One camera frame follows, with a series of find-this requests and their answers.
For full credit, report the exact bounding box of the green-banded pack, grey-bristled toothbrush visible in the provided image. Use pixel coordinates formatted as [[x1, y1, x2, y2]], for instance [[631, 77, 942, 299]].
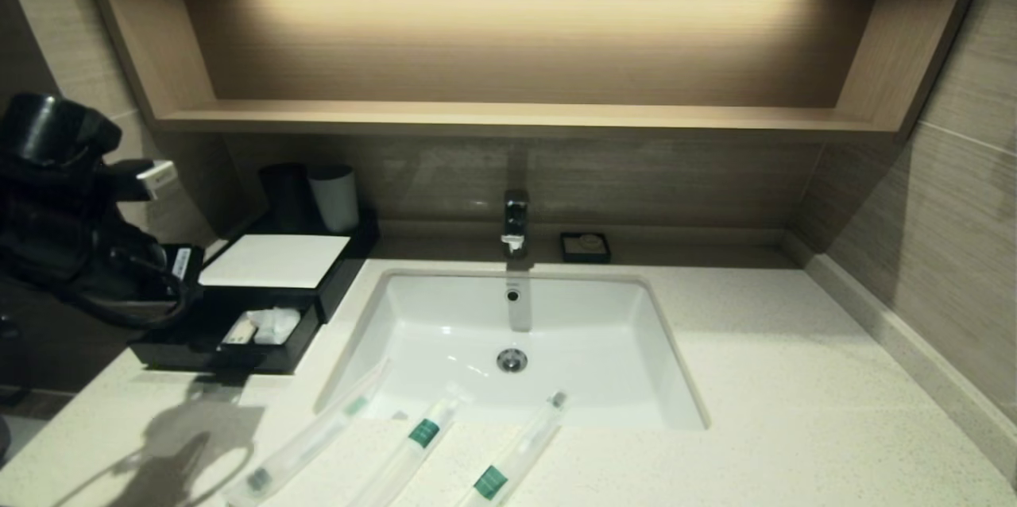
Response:
[[454, 389, 569, 507]]

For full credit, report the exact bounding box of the black cup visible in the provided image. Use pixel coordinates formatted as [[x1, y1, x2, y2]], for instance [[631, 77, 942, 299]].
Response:
[[259, 163, 315, 234]]

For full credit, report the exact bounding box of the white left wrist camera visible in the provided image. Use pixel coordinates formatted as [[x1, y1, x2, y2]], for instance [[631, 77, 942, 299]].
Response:
[[137, 160, 179, 200]]

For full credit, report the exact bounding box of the clear pack with dark toothbrush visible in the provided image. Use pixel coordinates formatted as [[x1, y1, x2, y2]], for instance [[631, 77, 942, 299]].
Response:
[[224, 360, 394, 507]]

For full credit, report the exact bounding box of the white cup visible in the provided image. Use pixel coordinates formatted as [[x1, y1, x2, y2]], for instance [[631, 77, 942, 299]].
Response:
[[307, 164, 362, 235]]

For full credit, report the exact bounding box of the wooden wall shelf niche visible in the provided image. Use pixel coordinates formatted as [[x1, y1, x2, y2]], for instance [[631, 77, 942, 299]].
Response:
[[95, 0, 962, 144]]

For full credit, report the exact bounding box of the white card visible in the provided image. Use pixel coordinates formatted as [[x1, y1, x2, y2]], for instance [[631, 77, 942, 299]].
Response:
[[199, 234, 352, 290]]

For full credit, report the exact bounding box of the black cable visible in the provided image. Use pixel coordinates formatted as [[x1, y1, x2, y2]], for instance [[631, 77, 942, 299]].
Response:
[[48, 253, 195, 331]]

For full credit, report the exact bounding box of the white sink basin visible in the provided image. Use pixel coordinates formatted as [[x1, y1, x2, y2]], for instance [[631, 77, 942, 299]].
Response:
[[315, 269, 708, 432]]

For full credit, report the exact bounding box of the chrome faucet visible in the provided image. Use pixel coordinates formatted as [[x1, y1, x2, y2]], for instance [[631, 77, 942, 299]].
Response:
[[501, 189, 532, 260]]

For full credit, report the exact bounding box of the black soap dish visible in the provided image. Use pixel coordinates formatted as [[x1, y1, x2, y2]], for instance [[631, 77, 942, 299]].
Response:
[[559, 232, 612, 265]]

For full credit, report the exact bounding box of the green-banded pack, white tube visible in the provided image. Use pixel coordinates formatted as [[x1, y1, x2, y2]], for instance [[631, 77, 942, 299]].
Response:
[[346, 384, 475, 507]]

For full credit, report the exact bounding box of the white wrapped amenity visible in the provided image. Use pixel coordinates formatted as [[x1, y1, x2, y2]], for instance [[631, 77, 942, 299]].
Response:
[[248, 307, 303, 346]]

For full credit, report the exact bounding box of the black amenity box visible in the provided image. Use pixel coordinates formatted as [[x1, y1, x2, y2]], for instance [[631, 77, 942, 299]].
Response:
[[199, 209, 381, 325]]

